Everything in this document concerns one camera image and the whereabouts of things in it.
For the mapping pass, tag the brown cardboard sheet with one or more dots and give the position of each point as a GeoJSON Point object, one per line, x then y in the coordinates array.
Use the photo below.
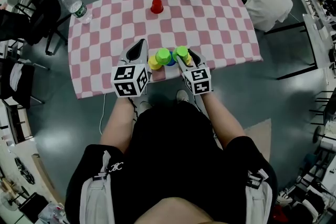
{"type": "Point", "coordinates": [44, 175]}
{"type": "Point", "coordinates": [260, 136]}

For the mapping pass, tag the white cloth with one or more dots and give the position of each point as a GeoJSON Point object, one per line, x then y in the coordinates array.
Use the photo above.
{"type": "Point", "coordinates": [16, 77]}

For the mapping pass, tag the wooden open shelf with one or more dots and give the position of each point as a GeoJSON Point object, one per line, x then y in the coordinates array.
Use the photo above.
{"type": "Point", "coordinates": [18, 123]}

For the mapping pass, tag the person's left forearm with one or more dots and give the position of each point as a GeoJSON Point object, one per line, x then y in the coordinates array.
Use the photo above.
{"type": "Point", "coordinates": [116, 126]}

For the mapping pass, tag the white desk black frame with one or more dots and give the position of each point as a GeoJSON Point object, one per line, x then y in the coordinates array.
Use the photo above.
{"type": "Point", "coordinates": [315, 31]}

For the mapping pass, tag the pink white checkered tablecloth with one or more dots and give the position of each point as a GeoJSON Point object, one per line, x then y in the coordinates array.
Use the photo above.
{"type": "Point", "coordinates": [105, 42]}

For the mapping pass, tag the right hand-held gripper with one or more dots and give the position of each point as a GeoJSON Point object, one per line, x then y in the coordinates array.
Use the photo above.
{"type": "Point", "coordinates": [199, 81]}

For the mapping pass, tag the blue paper cup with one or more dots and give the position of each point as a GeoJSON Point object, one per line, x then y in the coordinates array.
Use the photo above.
{"type": "Point", "coordinates": [172, 62]}

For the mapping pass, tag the clear plastic water bottle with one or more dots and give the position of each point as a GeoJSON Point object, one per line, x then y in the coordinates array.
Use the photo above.
{"type": "Point", "coordinates": [74, 6]}

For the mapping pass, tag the green paper cup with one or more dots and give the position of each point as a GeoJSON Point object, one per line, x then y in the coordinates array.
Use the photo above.
{"type": "Point", "coordinates": [162, 55]}
{"type": "Point", "coordinates": [181, 51]}

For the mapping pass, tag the black office chair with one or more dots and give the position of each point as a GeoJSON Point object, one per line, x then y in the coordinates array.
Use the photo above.
{"type": "Point", "coordinates": [44, 21]}

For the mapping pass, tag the person's black shirt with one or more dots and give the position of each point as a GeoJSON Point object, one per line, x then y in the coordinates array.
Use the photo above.
{"type": "Point", "coordinates": [173, 160]}

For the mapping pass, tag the yellow paper cup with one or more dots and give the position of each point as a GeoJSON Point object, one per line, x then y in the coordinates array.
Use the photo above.
{"type": "Point", "coordinates": [188, 59]}
{"type": "Point", "coordinates": [153, 64]}

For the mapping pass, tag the person's right forearm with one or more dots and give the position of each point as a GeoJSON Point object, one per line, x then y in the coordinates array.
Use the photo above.
{"type": "Point", "coordinates": [223, 123]}

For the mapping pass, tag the black wheel rim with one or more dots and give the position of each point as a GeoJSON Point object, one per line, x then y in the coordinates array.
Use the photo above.
{"type": "Point", "coordinates": [24, 170]}

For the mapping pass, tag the black mesh chair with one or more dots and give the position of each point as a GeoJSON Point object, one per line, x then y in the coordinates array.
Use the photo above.
{"type": "Point", "coordinates": [27, 91]}

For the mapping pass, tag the red paper cup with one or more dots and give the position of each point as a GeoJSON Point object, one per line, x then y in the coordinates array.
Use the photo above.
{"type": "Point", "coordinates": [157, 6]}

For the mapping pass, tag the person's grey shoe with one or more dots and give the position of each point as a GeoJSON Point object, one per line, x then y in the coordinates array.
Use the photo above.
{"type": "Point", "coordinates": [145, 107]}
{"type": "Point", "coordinates": [183, 96]}

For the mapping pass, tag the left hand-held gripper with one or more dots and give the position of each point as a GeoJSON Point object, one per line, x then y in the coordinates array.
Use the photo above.
{"type": "Point", "coordinates": [124, 73]}

